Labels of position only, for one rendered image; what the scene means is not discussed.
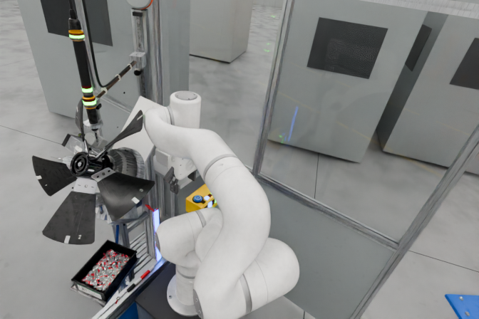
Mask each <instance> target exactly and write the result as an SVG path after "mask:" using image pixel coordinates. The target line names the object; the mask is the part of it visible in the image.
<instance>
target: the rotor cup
mask: <svg viewBox="0 0 479 319"><path fill-rule="evenodd" d="M90 155H95V157H94V156H90ZM98 155H99V154H98ZM96 156H97V155H96V154H93V153H89V152H78V153H76V154H75V155H74V156H73V158H72V160H71V163H70V172H71V174H72V175H73V176H74V177H80V178H85V179H92V178H91V176H92V175H93V174H95V173H97V172H99V171H101V170H103V169H105V168H111V169H112V170H113V161H112V159H111V157H110V156H109V155H103V156H102V157H101V158H100V159H98V158H99V157H100V156H101V155H99V156H98V157H97V158H96ZM97 159H98V160H97ZM79 162H81V166H80V167H79V166H78V163H79ZM89 169H92V170H94V172H92V171H88V170H89ZM92 180H94V179H92Z"/></svg>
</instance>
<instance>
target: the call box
mask: <svg viewBox="0 0 479 319"><path fill-rule="evenodd" d="M208 194H211V192H210V191H209V189H208V188H207V185H206V184H204V185H202V186H201V187H200V188H199V189H198V190H196V191H195V192H193V193H192V194H191V195H190V196H189V197H187V198H186V211H187V212H188V213H190V212H192V211H197V210H200V209H204V208H205V207H206V206H207V208H208V204H209V203H210V202H211V201H212V200H213V199H214V197H213V196H211V197H210V198H209V199H208V200H206V199H205V197H206V196H208ZM196 195H200V196H201V197H202V200H204V201H206V202H205V203H204V204H202V203H201V202H195V201H194V196H196Z"/></svg>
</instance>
